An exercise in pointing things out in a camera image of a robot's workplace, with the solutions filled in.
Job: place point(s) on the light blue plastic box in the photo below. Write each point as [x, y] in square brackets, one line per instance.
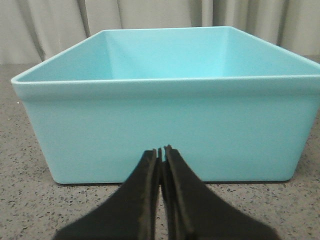
[237, 108]

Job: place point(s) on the white pleated curtain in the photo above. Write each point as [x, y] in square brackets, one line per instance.
[32, 31]

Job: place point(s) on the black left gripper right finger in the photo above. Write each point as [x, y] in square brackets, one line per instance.
[194, 212]

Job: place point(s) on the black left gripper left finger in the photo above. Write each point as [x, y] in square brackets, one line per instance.
[130, 213]

